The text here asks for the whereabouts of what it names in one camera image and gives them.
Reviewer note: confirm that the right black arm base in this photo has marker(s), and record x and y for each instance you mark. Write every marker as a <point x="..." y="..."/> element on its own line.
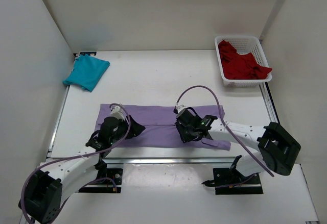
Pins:
<point x="228" y="181"/>

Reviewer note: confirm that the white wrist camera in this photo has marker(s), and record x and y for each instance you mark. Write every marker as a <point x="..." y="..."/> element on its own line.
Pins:
<point x="117" y="112"/>
<point x="179" y="108"/>

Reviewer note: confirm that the dark label sticker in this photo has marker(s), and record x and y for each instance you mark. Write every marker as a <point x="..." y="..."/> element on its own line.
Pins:
<point x="88" y="53"/>

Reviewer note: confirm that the teal t shirt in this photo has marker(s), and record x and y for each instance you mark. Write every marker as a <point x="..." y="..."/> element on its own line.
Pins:
<point x="87" y="71"/>

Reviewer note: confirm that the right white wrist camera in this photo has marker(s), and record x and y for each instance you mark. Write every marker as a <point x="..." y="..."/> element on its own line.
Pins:
<point x="179" y="108"/>

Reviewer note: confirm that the red t shirt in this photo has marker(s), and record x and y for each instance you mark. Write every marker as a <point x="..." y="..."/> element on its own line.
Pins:
<point x="240" y="67"/>

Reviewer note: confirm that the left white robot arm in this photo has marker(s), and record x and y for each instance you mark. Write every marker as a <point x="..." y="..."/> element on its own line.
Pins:
<point x="49" y="187"/>

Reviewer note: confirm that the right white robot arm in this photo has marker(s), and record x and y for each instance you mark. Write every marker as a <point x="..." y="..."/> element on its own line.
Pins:
<point x="269" y="148"/>

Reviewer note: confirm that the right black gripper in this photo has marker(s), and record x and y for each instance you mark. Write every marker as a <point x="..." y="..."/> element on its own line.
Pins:
<point x="185" y="138"/>

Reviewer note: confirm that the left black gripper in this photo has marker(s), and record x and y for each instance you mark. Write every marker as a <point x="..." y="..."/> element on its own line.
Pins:
<point x="136" y="128"/>

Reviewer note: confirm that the white plastic basket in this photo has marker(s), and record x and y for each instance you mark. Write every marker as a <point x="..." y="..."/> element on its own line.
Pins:
<point x="243" y="44"/>

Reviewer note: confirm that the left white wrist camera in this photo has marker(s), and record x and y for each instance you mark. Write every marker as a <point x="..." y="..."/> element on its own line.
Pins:
<point x="117" y="112"/>

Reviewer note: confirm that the lilac t shirt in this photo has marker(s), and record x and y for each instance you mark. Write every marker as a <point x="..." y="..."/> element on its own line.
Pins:
<point x="161" y="132"/>

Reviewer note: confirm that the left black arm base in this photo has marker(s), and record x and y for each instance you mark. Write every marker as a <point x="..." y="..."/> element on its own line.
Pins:
<point x="108" y="180"/>

